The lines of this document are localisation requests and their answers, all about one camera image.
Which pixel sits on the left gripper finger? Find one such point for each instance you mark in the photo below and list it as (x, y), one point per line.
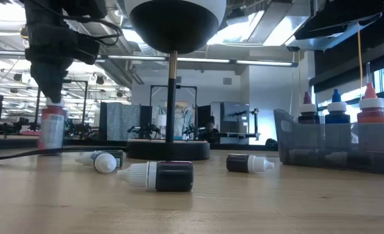
(50, 81)

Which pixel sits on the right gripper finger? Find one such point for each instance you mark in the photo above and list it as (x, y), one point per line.
(321, 29)

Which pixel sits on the large red food coloring bottle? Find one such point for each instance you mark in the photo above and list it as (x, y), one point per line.
(52, 130)

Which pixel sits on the small dark food coloring bottle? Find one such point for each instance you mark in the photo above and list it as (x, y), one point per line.
(237, 163)
(82, 158)
(104, 162)

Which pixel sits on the large violet food coloring bottle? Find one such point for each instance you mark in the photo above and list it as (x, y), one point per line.
(308, 112)

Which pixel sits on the large blue food coloring bottle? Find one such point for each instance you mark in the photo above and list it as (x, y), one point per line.
(337, 113)

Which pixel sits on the large orange food coloring bottle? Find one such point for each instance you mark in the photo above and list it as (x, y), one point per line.
(372, 113)

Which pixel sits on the small purple-label food coloring bottle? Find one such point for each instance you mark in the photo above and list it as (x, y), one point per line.
(173, 175)

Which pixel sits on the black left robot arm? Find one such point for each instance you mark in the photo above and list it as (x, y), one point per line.
(48, 13)

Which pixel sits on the black background robot arm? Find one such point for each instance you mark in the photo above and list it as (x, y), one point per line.
(191, 131)
(144, 130)
(26, 123)

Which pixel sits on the teal partition screen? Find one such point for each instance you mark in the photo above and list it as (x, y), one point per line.
(120, 122)

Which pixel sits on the white background lampshade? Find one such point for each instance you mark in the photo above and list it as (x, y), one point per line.
(161, 119)

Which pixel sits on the grey translucent plastic bin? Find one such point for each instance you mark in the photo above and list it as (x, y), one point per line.
(341, 146)

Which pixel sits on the ceiling light strip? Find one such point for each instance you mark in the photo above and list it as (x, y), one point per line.
(203, 60)

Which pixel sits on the white globe table lamp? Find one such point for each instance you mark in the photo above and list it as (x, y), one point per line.
(175, 26)

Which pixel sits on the black rolling cart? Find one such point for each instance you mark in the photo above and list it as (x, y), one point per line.
(240, 135)

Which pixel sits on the blue leaf artwork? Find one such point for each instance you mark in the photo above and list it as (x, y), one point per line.
(185, 112)

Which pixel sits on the person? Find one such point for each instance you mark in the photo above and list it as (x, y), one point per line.
(210, 130)

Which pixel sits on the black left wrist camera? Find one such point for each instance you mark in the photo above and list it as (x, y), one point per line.
(84, 48)

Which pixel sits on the black metal table frame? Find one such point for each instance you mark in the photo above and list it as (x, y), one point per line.
(91, 143)

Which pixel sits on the wall air vent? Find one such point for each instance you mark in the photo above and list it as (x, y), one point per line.
(227, 81)

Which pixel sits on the black background rig frame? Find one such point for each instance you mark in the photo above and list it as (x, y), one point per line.
(188, 86)

